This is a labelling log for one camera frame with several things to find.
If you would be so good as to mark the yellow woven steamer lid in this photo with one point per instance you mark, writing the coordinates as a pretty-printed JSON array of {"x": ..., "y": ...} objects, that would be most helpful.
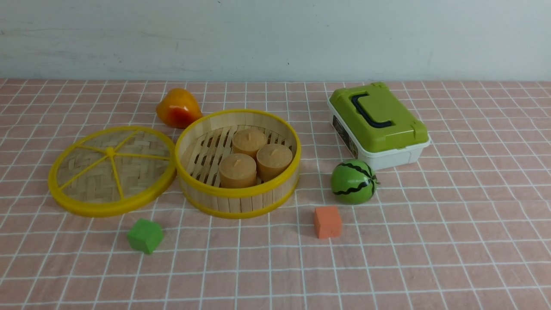
[{"x": 113, "y": 171}]

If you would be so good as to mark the bamboo steamer basket yellow rims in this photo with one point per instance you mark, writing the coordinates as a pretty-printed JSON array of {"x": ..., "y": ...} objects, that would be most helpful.
[{"x": 207, "y": 141}]

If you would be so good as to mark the tan toy bun right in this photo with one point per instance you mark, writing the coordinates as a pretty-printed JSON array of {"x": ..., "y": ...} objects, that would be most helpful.
[{"x": 272, "y": 160}]

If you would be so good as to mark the tan toy bun front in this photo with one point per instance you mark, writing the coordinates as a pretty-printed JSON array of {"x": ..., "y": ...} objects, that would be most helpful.
[{"x": 237, "y": 171}]

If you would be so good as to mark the green toy watermelon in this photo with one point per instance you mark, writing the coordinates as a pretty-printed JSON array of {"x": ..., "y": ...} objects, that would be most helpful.
[{"x": 353, "y": 182}]

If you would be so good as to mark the orange foam cube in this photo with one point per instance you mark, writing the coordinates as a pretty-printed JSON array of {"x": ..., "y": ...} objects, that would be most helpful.
[{"x": 327, "y": 222}]

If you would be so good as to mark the green white lidded box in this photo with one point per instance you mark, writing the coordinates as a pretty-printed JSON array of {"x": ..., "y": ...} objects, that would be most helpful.
[{"x": 376, "y": 127}]

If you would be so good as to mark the green foam cube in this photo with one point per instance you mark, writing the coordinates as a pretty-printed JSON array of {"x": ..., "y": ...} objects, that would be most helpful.
[{"x": 145, "y": 236}]

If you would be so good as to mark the pink checkered tablecloth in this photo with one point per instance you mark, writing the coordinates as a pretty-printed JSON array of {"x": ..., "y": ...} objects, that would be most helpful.
[{"x": 467, "y": 227}]

